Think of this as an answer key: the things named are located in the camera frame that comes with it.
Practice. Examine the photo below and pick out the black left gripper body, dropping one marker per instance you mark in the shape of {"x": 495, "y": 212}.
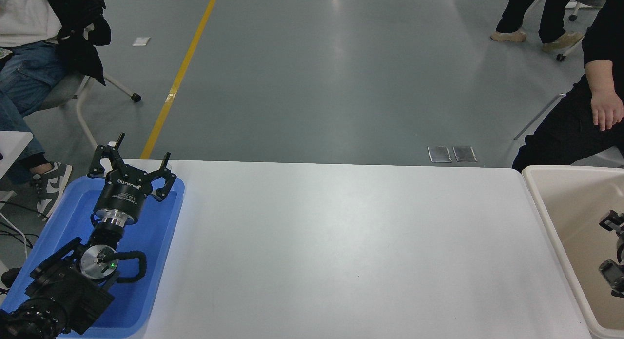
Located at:
{"x": 122, "y": 192}

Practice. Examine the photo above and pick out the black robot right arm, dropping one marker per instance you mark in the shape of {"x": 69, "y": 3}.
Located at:
{"x": 615, "y": 278}

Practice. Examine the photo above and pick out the person's forearm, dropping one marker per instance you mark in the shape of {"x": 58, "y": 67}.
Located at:
{"x": 599, "y": 75}

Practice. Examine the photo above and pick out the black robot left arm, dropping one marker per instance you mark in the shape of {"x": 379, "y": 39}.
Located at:
{"x": 73, "y": 290}

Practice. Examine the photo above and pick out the person's hand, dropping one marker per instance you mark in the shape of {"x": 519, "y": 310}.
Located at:
{"x": 608, "y": 107}

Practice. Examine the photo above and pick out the blue plastic tray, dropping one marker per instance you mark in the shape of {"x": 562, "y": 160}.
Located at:
{"x": 151, "y": 241}

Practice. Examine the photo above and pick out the white swivel chair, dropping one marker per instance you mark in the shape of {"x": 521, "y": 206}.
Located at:
{"x": 83, "y": 102}

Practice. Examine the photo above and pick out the small white table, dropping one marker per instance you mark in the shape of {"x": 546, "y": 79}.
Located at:
{"x": 12, "y": 149}

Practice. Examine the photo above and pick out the white paper scrap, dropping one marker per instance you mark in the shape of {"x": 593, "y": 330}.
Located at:
{"x": 141, "y": 41}

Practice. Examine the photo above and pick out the seated person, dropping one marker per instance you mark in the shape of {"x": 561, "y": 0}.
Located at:
{"x": 24, "y": 75}

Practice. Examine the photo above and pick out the black jacket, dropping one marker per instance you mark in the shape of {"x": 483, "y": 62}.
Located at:
{"x": 80, "y": 31}

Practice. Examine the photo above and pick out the small black object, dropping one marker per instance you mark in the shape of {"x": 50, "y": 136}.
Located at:
{"x": 10, "y": 277}

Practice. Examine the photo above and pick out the metal floor plate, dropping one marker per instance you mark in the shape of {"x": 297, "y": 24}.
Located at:
{"x": 439, "y": 154}
{"x": 464, "y": 154}

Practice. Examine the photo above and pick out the thin grey metal rod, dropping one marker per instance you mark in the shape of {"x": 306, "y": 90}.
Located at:
{"x": 538, "y": 117}

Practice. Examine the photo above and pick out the person beside the bin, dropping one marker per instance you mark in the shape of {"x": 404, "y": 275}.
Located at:
{"x": 560, "y": 134}

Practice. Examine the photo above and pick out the large pale bin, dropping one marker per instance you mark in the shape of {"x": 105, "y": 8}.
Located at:
{"x": 575, "y": 231}

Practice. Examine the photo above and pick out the person in beige shoes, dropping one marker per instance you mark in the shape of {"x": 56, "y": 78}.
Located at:
{"x": 551, "y": 12}

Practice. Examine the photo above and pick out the white wheeled chair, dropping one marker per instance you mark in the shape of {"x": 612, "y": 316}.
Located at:
{"x": 573, "y": 46}

